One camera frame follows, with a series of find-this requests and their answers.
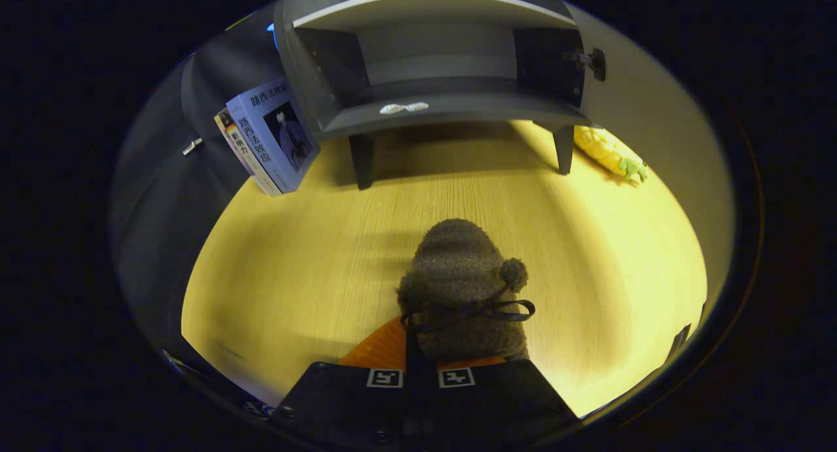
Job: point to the yellow plush toy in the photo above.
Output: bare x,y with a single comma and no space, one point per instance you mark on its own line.
605,150

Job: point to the blue cover book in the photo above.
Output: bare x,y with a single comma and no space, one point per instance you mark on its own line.
274,131

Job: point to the brown fuzzy shoe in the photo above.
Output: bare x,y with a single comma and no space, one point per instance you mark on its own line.
458,262

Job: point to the dark grey shoe cabinet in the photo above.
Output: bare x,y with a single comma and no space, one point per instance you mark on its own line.
444,108

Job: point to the white spine book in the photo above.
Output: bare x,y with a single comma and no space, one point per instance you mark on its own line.
237,148

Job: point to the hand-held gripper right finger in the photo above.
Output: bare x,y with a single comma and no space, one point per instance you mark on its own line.
497,399

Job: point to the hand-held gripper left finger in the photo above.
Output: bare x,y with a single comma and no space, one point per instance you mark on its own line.
346,399

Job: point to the white clip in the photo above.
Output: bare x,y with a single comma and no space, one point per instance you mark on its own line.
191,146

